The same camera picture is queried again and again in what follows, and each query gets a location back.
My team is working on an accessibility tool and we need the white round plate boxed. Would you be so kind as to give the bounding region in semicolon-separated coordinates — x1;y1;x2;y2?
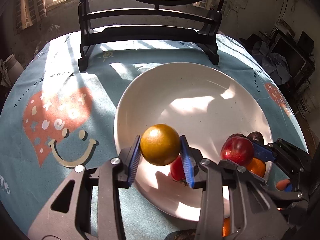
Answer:
114;62;273;222

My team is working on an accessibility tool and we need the dark monitor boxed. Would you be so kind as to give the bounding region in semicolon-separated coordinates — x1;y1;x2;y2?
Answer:
270;31;315;80

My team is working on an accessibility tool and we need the dark wrinkled avocado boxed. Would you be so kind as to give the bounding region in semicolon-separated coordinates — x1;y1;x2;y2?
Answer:
247;131;264;144

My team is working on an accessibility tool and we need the white jug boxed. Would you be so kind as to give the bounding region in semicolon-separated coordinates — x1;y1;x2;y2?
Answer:
0;54;24;88

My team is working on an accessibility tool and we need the red tomato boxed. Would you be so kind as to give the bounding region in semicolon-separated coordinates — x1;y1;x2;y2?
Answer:
170;155;187;182

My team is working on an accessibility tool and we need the light blue printed tablecloth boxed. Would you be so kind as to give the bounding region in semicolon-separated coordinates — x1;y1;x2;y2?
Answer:
0;31;309;240

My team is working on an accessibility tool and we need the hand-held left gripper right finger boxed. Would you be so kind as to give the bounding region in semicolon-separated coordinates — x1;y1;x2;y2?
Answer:
179;135;292;240

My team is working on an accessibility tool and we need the dark brown wrinkled fruit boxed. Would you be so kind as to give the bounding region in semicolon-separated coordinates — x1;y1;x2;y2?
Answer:
165;230;198;240

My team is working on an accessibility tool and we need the cardboard box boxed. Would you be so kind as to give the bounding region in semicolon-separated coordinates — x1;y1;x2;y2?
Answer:
296;90;318;120

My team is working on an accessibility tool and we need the red apple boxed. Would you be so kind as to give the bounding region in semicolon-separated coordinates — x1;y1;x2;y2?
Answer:
220;137;255;165

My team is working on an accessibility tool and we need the checkered curtain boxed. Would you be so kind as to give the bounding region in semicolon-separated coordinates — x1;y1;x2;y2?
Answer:
14;0;48;34

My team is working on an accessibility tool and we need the pile of blue clothes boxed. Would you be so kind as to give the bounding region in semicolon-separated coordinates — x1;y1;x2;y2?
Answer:
240;34;295;85

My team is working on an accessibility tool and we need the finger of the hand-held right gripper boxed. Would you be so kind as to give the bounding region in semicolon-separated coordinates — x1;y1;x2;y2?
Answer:
219;159;307;202
251;138;312;173

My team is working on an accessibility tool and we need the orange tangerine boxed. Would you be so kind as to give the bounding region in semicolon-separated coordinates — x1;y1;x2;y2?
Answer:
245;157;267;178

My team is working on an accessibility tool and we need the glossy orange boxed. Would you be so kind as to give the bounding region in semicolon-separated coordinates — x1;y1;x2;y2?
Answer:
222;217;231;238

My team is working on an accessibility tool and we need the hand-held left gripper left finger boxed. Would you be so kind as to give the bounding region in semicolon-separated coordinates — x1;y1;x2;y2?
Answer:
27;135;142;240

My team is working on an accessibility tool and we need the greenish yellow orange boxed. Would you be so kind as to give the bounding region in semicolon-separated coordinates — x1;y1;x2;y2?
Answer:
140;124;181;167

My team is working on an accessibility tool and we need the round painted screen on stand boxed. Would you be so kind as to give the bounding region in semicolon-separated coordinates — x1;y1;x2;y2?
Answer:
78;0;231;73

